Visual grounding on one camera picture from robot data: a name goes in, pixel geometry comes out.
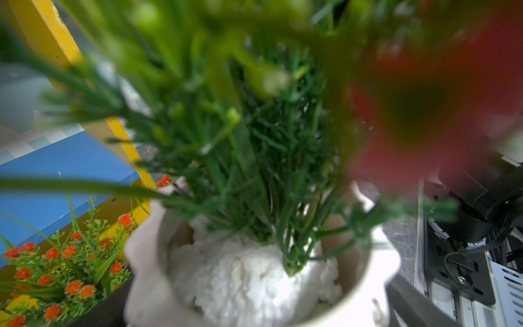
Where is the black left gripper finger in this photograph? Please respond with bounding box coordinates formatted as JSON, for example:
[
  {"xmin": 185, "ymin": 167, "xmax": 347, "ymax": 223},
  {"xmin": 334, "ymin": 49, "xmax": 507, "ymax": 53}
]
[{"xmin": 385, "ymin": 275, "xmax": 460, "ymax": 327}]

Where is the yellow rack with coloured shelves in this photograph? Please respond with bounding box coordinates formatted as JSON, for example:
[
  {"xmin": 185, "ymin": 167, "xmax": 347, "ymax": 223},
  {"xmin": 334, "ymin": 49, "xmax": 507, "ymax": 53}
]
[{"xmin": 0, "ymin": 0, "xmax": 158, "ymax": 287}]

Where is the red flower pot left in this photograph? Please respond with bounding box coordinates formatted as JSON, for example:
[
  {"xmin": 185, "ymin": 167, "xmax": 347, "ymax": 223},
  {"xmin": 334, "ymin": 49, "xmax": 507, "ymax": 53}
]
[{"xmin": 0, "ymin": 173, "xmax": 172, "ymax": 327}]

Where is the metal base rail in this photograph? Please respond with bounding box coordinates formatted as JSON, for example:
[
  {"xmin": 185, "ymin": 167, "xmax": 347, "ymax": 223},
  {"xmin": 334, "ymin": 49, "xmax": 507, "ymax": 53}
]
[{"xmin": 415, "ymin": 181, "xmax": 522, "ymax": 326}]

